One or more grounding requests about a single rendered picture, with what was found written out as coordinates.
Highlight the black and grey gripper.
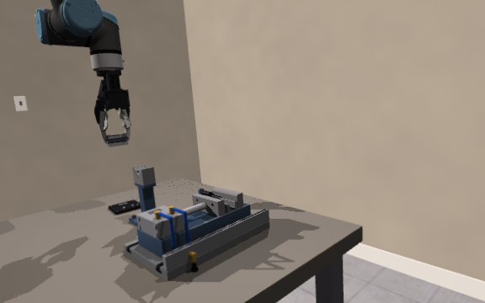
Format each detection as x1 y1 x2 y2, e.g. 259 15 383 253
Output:
94 70 131 143

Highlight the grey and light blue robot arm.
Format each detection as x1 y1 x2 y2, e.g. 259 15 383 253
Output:
35 0 125 71

